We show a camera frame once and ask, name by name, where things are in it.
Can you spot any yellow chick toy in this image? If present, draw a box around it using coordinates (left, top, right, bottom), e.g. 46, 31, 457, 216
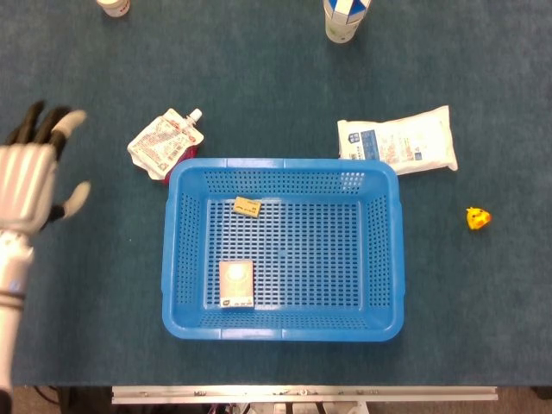
465, 206, 492, 231

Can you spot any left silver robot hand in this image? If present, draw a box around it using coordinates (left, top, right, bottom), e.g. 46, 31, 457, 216
0, 99, 92, 236

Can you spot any blue white snake cube puzzle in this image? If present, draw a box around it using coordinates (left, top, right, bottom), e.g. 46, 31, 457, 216
323, 0, 373, 22

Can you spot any white paper cup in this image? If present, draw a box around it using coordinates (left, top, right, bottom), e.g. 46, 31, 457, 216
323, 8, 361, 44

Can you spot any white spouted drink pouch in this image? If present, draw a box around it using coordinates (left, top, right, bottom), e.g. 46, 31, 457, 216
127, 107, 205, 182

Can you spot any blue plastic perforated basket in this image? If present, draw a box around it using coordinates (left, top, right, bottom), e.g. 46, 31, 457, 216
161, 157, 407, 342

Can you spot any white wet wipes pack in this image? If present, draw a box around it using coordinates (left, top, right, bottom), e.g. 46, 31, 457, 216
336, 104, 459, 177

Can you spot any small pink white carton box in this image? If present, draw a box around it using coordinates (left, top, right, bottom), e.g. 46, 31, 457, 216
218, 260, 255, 311

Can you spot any white jar with red label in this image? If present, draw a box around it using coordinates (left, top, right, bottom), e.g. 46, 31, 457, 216
95, 0, 131, 18

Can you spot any aluminium profile rail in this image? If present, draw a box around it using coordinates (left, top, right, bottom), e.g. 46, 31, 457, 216
110, 385, 499, 405

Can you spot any blue-green table cloth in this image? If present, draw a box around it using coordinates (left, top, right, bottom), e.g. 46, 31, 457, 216
0, 0, 552, 387

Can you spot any small yellow packet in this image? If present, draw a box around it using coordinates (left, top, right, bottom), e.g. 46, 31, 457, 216
232, 196, 263, 217

